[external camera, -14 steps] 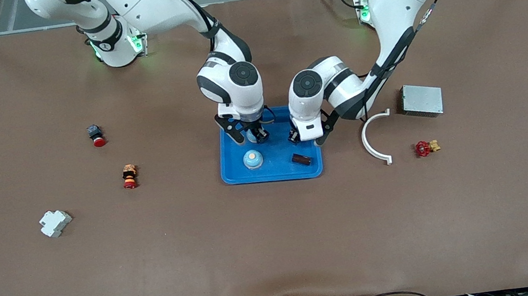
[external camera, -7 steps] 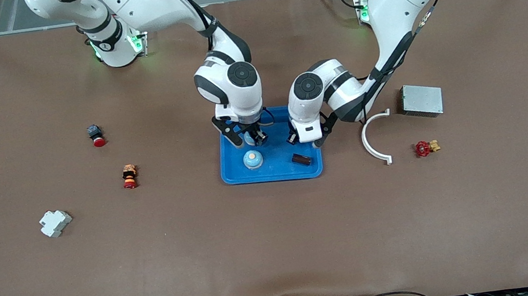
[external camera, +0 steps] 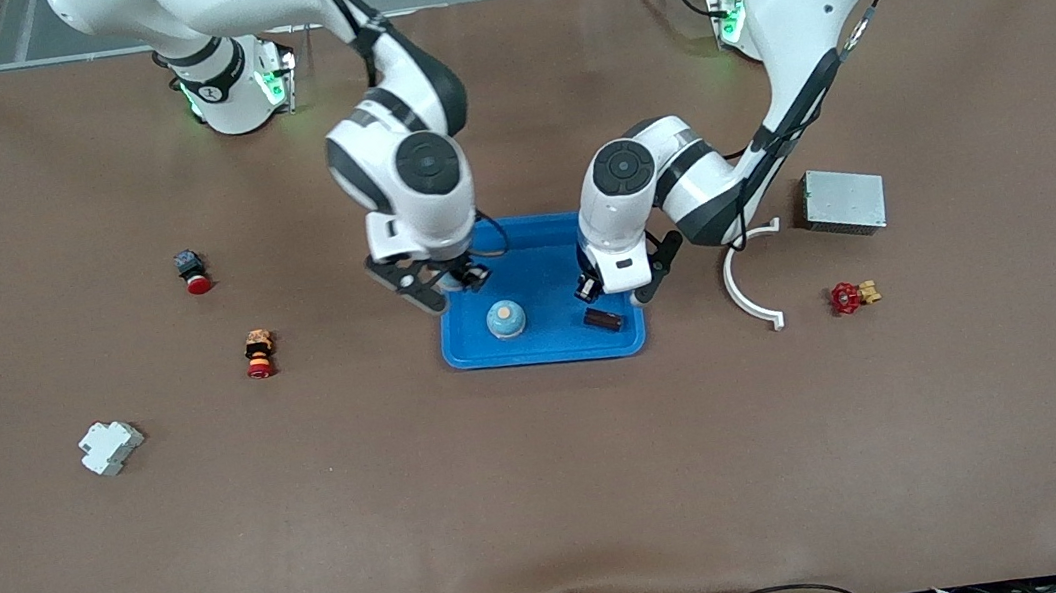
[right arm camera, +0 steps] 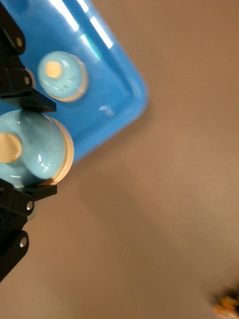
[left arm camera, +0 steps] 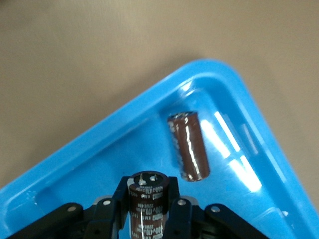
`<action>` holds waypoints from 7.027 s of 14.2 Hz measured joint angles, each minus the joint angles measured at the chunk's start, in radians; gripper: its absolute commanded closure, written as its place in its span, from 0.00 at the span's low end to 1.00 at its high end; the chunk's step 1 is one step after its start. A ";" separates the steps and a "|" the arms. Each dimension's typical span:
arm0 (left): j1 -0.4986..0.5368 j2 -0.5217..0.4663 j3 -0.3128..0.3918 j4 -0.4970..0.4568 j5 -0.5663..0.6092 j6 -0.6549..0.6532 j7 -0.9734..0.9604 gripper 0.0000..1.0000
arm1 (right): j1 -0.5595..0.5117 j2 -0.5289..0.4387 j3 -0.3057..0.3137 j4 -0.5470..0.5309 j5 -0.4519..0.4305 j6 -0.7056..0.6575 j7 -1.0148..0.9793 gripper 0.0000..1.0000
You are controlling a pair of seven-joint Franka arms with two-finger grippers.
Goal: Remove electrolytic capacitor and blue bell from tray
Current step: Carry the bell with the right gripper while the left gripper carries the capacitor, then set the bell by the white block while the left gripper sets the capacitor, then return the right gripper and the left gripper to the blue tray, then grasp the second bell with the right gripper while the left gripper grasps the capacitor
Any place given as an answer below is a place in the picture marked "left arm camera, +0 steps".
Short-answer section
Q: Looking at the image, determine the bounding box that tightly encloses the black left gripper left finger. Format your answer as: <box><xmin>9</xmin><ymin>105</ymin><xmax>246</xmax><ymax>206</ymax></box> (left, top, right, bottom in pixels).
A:
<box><xmin>7</xmin><ymin>175</ymin><xmax>133</xmax><ymax>239</ymax></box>

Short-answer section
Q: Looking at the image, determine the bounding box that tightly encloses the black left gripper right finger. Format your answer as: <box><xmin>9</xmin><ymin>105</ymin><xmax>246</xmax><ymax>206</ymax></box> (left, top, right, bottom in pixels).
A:
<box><xmin>164</xmin><ymin>175</ymin><xmax>270</xmax><ymax>239</ymax></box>

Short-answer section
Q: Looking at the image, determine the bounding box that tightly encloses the dark capacitor with white print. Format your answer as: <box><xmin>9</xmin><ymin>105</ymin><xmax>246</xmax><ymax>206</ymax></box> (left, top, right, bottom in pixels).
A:
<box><xmin>127</xmin><ymin>170</ymin><xmax>170</xmax><ymax>239</ymax></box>

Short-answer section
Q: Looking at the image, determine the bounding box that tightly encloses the plain brown capacitor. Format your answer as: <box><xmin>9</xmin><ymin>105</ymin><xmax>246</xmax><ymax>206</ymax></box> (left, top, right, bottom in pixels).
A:
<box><xmin>166</xmin><ymin>111</ymin><xmax>211</xmax><ymax>183</ymax></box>

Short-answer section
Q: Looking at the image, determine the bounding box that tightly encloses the blue plastic tray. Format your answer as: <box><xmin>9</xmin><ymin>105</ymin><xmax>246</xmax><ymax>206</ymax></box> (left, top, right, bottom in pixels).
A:
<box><xmin>0</xmin><ymin>58</ymin><xmax>319</xmax><ymax>239</ymax></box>

